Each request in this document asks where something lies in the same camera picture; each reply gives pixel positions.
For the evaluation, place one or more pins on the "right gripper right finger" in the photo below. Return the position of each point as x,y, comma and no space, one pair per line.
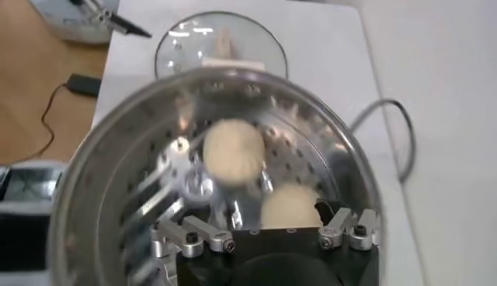
334,231

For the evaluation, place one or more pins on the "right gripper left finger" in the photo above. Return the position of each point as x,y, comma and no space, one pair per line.
206,235

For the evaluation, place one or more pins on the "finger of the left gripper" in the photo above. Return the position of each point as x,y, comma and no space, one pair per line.
128,26

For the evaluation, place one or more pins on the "white steamed baozi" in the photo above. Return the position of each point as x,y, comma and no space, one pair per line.
289,208
233,151

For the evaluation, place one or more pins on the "perforated steel steamer basket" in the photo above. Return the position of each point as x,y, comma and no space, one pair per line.
116,155

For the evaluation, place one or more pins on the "grey black robot body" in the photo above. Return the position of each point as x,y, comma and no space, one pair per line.
23,233

